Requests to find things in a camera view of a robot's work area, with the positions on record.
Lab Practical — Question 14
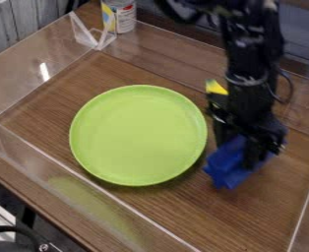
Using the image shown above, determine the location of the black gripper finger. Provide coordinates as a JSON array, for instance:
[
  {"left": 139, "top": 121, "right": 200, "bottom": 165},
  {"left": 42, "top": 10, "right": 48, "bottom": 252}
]
[
  {"left": 213, "top": 114, "right": 238, "bottom": 147},
  {"left": 242, "top": 134, "right": 287, "bottom": 170}
]

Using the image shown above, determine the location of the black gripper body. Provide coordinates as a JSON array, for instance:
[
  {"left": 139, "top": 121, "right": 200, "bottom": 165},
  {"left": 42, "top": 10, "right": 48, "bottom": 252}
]
[{"left": 206, "top": 86, "right": 288, "bottom": 136}]

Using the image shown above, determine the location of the blue block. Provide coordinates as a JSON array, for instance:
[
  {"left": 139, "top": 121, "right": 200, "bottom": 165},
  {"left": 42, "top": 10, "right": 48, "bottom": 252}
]
[{"left": 204, "top": 135, "right": 273, "bottom": 189}]

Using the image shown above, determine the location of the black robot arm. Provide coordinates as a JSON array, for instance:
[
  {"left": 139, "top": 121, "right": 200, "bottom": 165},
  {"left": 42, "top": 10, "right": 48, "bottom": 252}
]
[{"left": 154, "top": 0, "right": 292, "bottom": 169}]

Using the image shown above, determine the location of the green round plate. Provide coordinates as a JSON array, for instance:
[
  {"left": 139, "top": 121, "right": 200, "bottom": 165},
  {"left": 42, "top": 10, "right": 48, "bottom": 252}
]
[{"left": 70, "top": 85, "right": 208, "bottom": 187}]

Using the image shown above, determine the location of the yellow toy banana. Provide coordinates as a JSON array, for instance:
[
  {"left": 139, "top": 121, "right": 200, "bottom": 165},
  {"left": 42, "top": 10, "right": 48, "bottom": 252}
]
[{"left": 205, "top": 79, "right": 229, "bottom": 95}]

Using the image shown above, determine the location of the white yellow can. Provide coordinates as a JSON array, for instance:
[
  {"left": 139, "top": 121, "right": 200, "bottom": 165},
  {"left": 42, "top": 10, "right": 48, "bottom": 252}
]
[{"left": 102, "top": 0, "right": 137, "bottom": 33}]

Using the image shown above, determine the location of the clear acrylic enclosure wall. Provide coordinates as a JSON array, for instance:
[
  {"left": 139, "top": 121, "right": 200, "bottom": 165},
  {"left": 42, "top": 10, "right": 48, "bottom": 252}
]
[{"left": 0, "top": 13, "right": 200, "bottom": 252}]

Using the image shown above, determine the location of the black cable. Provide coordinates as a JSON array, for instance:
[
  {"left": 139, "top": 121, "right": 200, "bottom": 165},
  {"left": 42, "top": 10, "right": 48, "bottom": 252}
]
[{"left": 0, "top": 224, "right": 42, "bottom": 252}]

